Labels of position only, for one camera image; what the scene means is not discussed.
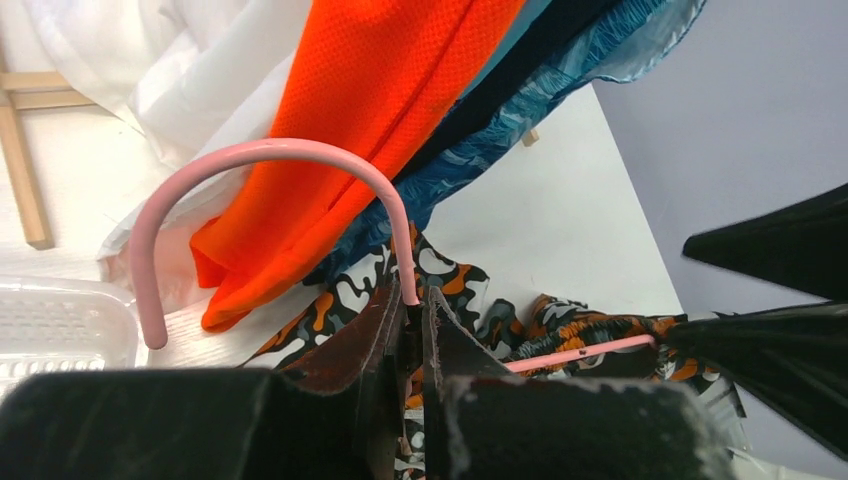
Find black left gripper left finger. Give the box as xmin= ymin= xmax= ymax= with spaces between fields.
xmin=1 ymin=285 xmax=405 ymax=479

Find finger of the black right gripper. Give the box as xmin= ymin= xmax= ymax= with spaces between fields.
xmin=682 ymin=184 xmax=847 ymax=301
xmin=665 ymin=302 xmax=847 ymax=459

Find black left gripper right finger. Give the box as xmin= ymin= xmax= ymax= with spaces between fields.
xmin=422 ymin=287 xmax=735 ymax=479

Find camouflage orange black shorts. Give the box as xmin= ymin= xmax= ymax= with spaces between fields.
xmin=253 ymin=229 xmax=736 ymax=479

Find pink wire hanger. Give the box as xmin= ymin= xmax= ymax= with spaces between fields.
xmin=128 ymin=137 xmax=658 ymax=375

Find blue leaf print shorts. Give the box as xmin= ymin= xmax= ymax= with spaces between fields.
xmin=301 ymin=0 xmax=709 ymax=286

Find navy blue shorts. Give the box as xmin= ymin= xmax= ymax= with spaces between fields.
xmin=393 ymin=0 xmax=620 ymax=184

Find orange mesh shorts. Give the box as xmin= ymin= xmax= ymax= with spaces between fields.
xmin=189 ymin=1 xmax=522 ymax=333

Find teal shark print shorts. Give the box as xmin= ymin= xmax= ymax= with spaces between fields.
xmin=459 ymin=0 xmax=551 ymax=99

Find white plastic basket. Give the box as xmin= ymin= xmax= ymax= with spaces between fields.
xmin=1 ymin=275 xmax=149 ymax=398

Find white garment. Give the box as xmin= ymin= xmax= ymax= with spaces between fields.
xmin=24 ymin=1 xmax=311 ymax=289

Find wooden clothes rack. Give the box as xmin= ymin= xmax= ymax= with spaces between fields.
xmin=0 ymin=39 xmax=541 ymax=252

